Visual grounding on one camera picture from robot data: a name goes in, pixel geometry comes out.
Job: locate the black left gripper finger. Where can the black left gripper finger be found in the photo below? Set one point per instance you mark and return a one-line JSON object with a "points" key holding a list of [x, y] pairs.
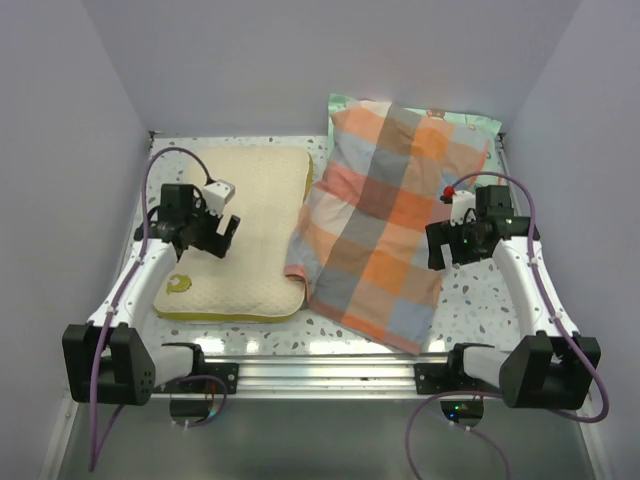
{"points": [[232, 225], [218, 245]]}

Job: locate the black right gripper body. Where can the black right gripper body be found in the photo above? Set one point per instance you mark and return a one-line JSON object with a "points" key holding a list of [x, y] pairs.
{"points": [[464, 243]]}

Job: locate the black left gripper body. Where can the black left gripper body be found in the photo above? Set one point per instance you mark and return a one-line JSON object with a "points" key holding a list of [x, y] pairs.
{"points": [[203, 224]]}

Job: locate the cream pillow yellow trim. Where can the cream pillow yellow trim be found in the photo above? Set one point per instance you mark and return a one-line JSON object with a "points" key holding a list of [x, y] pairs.
{"points": [[248, 284]]}

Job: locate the orange grey plaid pillowcase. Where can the orange grey plaid pillowcase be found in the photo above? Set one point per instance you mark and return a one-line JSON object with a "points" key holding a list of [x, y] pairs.
{"points": [[359, 246]]}

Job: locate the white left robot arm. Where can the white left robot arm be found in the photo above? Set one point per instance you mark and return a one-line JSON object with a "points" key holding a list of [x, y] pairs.
{"points": [[106, 358]]}

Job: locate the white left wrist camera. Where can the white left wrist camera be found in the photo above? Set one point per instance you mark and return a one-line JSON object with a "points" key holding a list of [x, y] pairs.
{"points": [[217, 195]]}

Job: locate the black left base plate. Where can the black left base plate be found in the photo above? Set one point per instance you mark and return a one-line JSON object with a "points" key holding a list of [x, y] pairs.
{"points": [[207, 378]]}

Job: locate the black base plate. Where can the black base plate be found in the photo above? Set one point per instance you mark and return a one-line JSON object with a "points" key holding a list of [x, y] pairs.
{"points": [[207, 378], [432, 378]]}

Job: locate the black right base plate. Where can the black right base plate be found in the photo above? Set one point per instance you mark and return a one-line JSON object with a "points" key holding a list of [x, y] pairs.
{"points": [[432, 378]]}

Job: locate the aluminium mounting rail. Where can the aluminium mounting rail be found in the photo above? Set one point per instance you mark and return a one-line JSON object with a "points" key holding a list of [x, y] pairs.
{"points": [[341, 377]]}

